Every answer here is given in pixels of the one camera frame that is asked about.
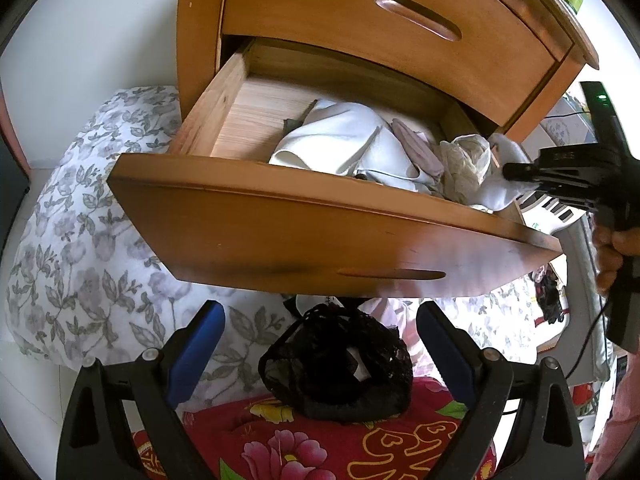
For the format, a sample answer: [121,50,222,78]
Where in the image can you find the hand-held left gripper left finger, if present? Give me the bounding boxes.
[56,300,227,480]

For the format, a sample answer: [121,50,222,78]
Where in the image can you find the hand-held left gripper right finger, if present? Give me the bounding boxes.
[416,301,586,480]

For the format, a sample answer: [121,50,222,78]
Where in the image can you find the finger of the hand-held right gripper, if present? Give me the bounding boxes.
[530,182,598,211]
[502,161,601,196]

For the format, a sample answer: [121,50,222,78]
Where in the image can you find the pale pink garment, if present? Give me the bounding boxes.
[391,118,445,178]

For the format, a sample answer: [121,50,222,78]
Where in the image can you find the wooden nightstand drawer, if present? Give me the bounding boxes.
[107,37,563,301]
[218,0,573,131]

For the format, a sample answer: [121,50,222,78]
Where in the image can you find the person's right hand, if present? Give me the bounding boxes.
[592,227,640,295]

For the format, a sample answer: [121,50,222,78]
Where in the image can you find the white cutout chair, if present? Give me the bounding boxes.
[517,190,586,236]

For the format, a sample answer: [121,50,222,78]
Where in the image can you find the cream lace garment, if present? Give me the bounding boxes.
[439,134,493,206]

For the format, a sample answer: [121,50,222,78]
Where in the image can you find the black lace underwear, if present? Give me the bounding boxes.
[258,302,414,423]

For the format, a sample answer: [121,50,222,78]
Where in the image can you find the grey floral white blanket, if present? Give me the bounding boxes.
[7,86,551,401]

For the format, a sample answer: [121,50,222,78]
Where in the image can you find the red floral blanket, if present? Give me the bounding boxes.
[132,377,501,480]

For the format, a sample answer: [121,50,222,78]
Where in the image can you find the person's pink clothing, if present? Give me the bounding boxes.
[587,355,640,480]

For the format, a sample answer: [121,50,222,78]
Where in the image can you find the white garment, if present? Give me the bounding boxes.
[268,100,436,193]

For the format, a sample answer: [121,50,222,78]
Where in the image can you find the dark panel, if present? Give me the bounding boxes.
[0,135,32,261]

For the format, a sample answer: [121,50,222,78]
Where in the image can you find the black cable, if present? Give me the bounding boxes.
[565,300,609,382]

